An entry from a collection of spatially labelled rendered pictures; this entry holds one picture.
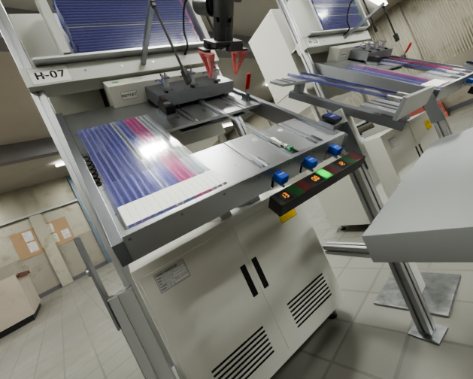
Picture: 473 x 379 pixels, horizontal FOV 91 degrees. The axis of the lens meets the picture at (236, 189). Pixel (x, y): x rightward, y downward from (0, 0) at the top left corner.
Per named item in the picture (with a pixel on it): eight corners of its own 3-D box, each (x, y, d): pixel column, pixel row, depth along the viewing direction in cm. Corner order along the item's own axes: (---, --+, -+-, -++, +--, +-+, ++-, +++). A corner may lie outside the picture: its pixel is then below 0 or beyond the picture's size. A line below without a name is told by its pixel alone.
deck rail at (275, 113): (342, 151, 76) (348, 134, 72) (338, 153, 75) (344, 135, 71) (219, 94, 119) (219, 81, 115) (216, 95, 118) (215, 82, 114)
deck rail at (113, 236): (133, 262, 43) (123, 241, 40) (122, 268, 43) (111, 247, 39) (68, 128, 87) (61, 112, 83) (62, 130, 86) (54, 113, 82)
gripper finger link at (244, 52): (217, 74, 77) (216, 40, 71) (234, 71, 81) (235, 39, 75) (228, 78, 73) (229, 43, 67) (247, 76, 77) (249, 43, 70)
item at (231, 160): (338, 144, 74) (341, 135, 72) (127, 249, 43) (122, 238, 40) (292, 124, 85) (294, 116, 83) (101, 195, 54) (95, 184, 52)
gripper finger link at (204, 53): (198, 76, 74) (196, 41, 68) (217, 73, 77) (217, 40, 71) (209, 81, 70) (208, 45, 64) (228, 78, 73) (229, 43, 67)
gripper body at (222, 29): (203, 46, 70) (201, 15, 65) (231, 44, 74) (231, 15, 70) (214, 50, 66) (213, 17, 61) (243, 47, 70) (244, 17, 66)
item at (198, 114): (259, 115, 98) (260, 103, 95) (88, 168, 67) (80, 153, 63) (216, 95, 118) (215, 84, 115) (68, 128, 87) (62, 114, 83)
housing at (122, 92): (220, 99, 116) (219, 68, 107) (119, 123, 93) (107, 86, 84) (211, 95, 121) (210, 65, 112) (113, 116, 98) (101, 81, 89)
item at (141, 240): (338, 153, 75) (346, 132, 70) (133, 262, 43) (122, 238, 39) (335, 152, 75) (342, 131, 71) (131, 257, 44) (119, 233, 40)
